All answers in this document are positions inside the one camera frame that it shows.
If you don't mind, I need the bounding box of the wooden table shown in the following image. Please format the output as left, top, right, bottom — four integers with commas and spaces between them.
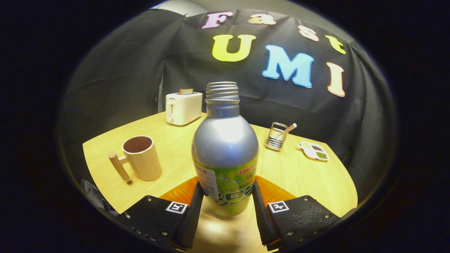
83, 112, 358, 253

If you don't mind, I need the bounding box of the black backdrop cloth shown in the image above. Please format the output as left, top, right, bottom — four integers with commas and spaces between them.
58, 9, 398, 204

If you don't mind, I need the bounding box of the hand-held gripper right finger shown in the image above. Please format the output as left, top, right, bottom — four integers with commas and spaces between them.
251, 175, 341, 252

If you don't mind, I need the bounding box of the wooden cup with handle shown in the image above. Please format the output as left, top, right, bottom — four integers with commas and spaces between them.
108, 135, 162, 182

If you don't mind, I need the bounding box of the white divided dish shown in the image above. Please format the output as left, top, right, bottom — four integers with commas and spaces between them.
297, 141, 330, 162

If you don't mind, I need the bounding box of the silver juice bottle green label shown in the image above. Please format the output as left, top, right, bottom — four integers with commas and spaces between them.
192, 82, 259, 216

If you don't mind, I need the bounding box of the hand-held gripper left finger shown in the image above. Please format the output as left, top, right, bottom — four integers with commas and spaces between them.
118, 176, 205, 251

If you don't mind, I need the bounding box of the white toaster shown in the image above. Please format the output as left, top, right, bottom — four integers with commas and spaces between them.
165, 91, 203, 126

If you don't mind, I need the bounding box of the metal wire holder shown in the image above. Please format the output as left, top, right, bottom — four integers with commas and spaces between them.
265, 122, 289, 152

